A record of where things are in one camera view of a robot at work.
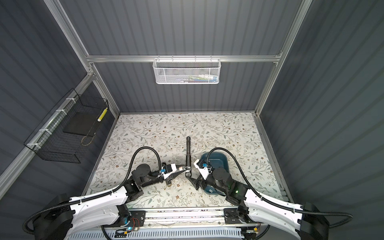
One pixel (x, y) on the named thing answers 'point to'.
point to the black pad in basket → (83, 123)
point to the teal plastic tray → (216, 160)
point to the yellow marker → (100, 118)
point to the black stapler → (188, 157)
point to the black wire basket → (65, 134)
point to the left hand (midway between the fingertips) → (183, 166)
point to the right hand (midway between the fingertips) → (195, 171)
